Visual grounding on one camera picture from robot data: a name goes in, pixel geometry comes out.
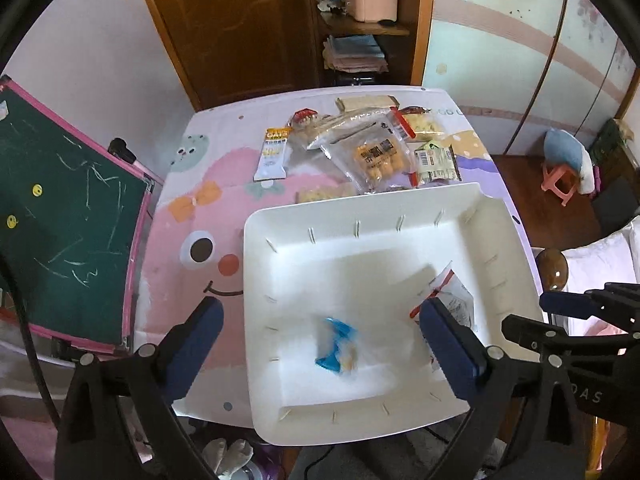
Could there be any brown wooden door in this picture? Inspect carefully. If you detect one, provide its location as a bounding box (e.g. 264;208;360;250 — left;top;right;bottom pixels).
145;0;320;110

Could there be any beige wafer packet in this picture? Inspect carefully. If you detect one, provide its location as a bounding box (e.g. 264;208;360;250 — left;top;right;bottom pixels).
335;94;399;113

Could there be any wooden shelf cabinet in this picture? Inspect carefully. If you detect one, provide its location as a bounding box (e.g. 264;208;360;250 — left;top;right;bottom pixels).
310;0;434;86

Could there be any blue small snack packet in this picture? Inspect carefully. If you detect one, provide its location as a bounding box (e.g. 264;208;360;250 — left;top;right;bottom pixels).
314;316;358;374

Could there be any cartoon printed tablecloth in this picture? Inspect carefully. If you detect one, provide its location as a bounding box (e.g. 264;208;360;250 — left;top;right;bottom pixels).
134;86;521;428

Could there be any brown wooden bedpost knob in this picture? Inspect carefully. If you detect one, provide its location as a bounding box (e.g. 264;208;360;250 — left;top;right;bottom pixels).
535;248;568;292

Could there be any pale yellow snack bag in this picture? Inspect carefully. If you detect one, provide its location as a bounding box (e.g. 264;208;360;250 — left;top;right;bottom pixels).
296;183;357;204

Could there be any white plastic tray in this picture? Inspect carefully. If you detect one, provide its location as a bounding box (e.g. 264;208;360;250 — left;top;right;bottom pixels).
243;183;542;446

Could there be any green chalkboard pink frame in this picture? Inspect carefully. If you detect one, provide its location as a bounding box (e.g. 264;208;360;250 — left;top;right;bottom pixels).
1;77;153;353

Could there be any orange oats bar packet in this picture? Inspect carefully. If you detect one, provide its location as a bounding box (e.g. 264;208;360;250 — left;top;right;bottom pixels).
253;127;292;182

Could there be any pink plastic stool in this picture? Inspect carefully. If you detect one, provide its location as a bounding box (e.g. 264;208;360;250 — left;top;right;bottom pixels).
540;162;579;207

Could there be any yellow biscuit clear bag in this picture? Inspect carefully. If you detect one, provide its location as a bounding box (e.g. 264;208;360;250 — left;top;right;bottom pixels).
320;119;418;194

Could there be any folded towels stack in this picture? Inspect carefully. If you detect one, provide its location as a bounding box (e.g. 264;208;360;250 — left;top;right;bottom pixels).
322;35;388;74

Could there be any large yellow cake packet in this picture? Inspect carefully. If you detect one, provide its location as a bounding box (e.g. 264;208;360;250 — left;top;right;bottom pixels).
288;108;392;151

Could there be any small red candy packet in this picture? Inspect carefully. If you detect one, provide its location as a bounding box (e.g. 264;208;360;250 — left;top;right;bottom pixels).
288;107;319;129

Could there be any blue white plush pillow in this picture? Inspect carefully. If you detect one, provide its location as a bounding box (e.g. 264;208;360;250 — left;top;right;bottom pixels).
544;128;596;195

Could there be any green white snack packet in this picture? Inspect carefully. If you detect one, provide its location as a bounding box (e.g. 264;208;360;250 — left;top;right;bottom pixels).
413;141;462;185

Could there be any white bed pillow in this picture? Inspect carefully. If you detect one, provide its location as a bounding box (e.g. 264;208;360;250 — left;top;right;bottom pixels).
562;216;640;336

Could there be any yellow puff snack bag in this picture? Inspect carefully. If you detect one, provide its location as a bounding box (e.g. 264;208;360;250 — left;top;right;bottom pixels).
400;106;445;142

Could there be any white red snack packet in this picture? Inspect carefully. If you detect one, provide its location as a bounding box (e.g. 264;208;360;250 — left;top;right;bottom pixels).
418;262;475;328

